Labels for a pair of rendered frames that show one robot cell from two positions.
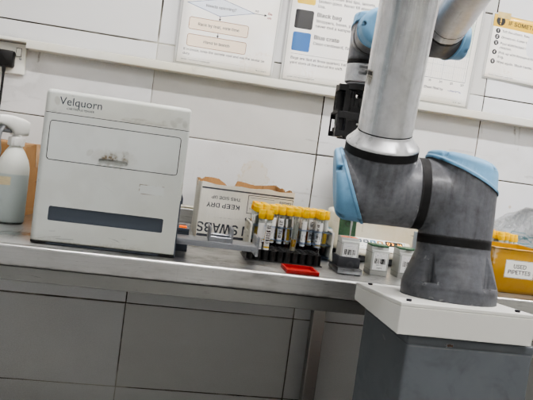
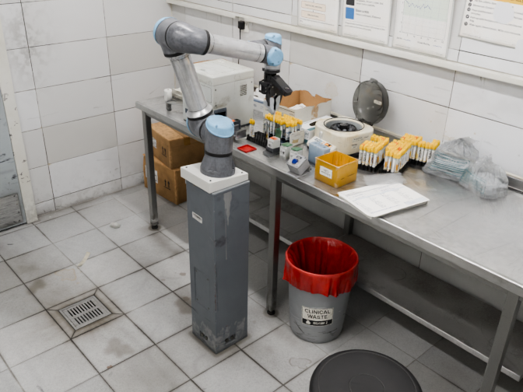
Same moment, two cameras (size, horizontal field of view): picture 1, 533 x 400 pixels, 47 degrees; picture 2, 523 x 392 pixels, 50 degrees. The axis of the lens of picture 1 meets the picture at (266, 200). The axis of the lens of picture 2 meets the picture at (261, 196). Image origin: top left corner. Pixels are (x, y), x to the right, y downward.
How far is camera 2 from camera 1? 2.38 m
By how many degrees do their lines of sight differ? 59
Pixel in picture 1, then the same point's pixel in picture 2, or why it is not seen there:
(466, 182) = (206, 131)
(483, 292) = (207, 171)
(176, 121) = (209, 81)
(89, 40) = (268, 14)
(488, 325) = (198, 182)
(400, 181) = (194, 126)
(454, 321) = (191, 177)
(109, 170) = not seen: hidden behind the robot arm
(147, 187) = not seen: hidden behind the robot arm
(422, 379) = (190, 194)
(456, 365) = (196, 192)
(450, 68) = (433, 29)
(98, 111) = not seen: hidden behind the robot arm
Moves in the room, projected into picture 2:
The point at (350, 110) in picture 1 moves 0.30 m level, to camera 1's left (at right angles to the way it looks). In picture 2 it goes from (267, 80) to (233, 65)
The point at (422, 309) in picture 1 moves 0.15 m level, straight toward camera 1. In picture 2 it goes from (184, 171) to (149, 174)
